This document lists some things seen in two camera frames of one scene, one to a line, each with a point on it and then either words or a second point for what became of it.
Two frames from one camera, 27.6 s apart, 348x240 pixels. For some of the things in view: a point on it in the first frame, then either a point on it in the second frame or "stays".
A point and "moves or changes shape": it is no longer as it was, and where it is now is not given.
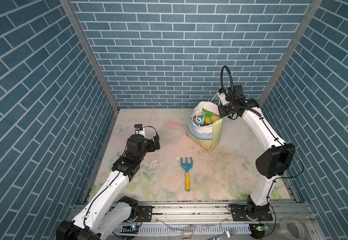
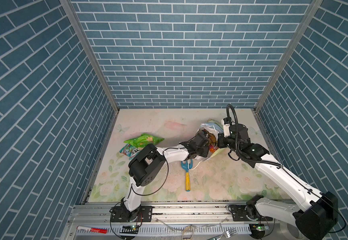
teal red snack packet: [200, 122] moves or changes shape
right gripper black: [221, 110] -> [221, 138]
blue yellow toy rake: [187, 166] stays
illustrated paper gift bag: [205, 126] moves or changes shape
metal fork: [228, 233] stays
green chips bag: [209, 117] moves or changes shape
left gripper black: [156, 142] -> [205, 149]
